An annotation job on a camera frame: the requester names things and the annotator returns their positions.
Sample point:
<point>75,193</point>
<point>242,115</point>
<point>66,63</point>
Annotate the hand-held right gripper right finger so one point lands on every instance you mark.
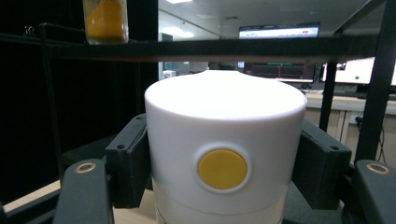
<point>323,168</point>

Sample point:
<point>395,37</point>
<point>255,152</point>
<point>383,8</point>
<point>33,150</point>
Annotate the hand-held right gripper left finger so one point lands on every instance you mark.
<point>129,161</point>

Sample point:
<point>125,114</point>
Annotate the white-lidded jar brown spice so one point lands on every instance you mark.
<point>222,124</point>

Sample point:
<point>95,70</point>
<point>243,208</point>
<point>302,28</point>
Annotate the white-lidded jar yellow spice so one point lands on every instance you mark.
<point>106,21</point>

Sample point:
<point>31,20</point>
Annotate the black two-tier metal shelf rack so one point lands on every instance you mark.
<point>249,47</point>

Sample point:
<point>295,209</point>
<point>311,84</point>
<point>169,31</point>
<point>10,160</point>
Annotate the beige office desk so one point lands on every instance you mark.
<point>345,102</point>

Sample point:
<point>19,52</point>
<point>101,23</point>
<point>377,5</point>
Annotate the black curtain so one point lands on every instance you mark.
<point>87,93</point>

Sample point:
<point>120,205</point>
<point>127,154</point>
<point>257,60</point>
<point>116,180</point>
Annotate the bright white screen monitor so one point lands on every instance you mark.
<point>355,72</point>

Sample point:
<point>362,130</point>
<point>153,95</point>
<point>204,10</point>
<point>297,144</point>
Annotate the dark screen monitor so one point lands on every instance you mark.
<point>280,72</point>

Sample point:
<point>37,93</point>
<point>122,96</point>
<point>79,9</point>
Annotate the wide monitor with white screen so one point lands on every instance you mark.
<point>278,31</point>

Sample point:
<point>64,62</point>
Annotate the white wall socket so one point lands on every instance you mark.
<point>358,118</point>

